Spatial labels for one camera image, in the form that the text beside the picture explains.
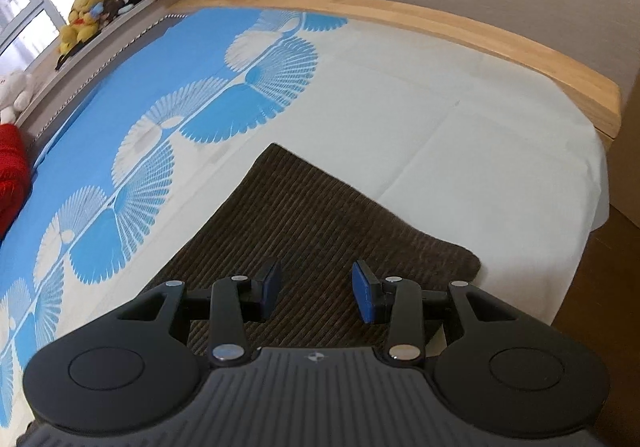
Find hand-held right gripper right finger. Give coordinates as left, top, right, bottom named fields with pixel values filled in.
left=351, top=260, right=507, bottom=369

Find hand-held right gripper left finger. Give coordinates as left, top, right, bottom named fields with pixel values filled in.
left=119, top=256, right=283, bottom=369

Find brown corduroy pants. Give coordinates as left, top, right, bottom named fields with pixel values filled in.
left=134, top=143, right=482, bottom=358

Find blue and white bedsheet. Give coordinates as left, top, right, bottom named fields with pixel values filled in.
left=0, top=7, right=610, bottom=443

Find red folded blanket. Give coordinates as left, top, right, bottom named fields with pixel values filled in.
left=0, top=123, right=33, bottom=241

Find window sill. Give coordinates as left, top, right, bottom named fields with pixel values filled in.
left=0, top=0, right=196, bottom=128

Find white plush toy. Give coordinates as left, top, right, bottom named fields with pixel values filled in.
left=0, top=69, right=36, bottom=126

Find yellow bear plush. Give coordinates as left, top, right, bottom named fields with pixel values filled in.
left=59, top=0, right=111, bottom=55

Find wooden bed frame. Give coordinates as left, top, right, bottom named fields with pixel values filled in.
left=172, top=0, right=622, bottom=141

